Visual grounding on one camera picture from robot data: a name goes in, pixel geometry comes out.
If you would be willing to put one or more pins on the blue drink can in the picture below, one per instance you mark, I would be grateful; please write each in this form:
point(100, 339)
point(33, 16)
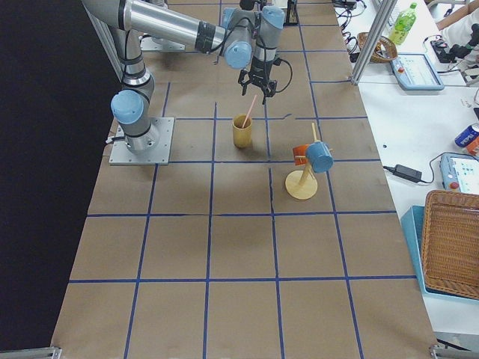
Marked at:
point(470, 133)

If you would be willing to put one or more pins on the black power adapter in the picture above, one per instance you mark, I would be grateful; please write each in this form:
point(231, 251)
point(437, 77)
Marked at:
point(405, 173)

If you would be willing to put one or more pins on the black wire cup rack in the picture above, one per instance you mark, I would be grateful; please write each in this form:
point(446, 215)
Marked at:
point(291, 14)

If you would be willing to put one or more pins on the rectangular wicker tray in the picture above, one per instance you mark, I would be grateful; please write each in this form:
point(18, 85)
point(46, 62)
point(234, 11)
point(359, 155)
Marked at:
point(449, 246)

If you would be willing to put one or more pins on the aluminium frame post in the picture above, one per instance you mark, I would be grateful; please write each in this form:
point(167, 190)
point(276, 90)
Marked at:
point(373, 37)

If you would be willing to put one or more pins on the oval wicker basket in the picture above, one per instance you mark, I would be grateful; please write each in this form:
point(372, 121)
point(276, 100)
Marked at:
point(385, 50)

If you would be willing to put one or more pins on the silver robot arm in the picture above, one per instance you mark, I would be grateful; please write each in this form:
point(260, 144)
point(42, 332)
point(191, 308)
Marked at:
point(246, 38)

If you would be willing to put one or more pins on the bamboo chopstick holder cup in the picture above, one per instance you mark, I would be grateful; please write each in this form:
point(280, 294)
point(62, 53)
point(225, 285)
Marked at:
point(242, 131)

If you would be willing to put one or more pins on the pink chopstick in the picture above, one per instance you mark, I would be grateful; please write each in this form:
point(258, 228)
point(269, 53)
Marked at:
point(247, 116)

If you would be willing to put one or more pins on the blue teach pendant tablet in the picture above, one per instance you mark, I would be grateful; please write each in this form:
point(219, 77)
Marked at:
point(415, 72)

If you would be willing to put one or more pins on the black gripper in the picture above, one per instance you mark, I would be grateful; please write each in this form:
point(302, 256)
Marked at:
point(259, 69)

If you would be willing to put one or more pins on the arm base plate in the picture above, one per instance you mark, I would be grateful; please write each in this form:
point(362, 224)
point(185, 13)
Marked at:
point(155, 44)
point(152, 148)

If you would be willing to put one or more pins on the light blue tray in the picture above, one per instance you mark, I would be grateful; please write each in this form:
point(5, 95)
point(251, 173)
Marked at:
point(412, 226)

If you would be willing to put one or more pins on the green tea bottle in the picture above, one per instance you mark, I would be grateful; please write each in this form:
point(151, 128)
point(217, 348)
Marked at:
point(403, 24)

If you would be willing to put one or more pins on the blue cup on stand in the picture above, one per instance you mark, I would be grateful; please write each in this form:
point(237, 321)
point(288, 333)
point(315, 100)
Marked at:
point(319, 156)

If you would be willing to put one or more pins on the wooden cup tree stand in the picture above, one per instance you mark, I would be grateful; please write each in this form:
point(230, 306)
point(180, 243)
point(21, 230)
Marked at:
point(302, 184)

